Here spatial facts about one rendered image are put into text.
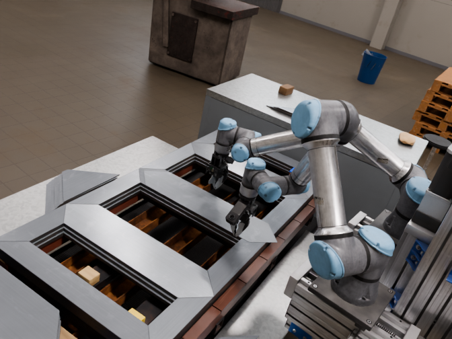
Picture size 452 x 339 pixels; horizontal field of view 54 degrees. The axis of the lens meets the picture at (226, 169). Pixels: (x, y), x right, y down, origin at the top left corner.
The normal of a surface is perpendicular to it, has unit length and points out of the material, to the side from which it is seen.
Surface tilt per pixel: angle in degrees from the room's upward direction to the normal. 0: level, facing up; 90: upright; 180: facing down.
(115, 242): 0
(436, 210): 90
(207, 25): 90
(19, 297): 0
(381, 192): 90
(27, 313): 0
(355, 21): 90
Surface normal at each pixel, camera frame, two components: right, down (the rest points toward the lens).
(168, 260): 0.20, -0.85
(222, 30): -0.42, 0.38
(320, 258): -0.87, 0.18
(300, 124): -0.90, -0.07
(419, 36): -0.61, 0.29
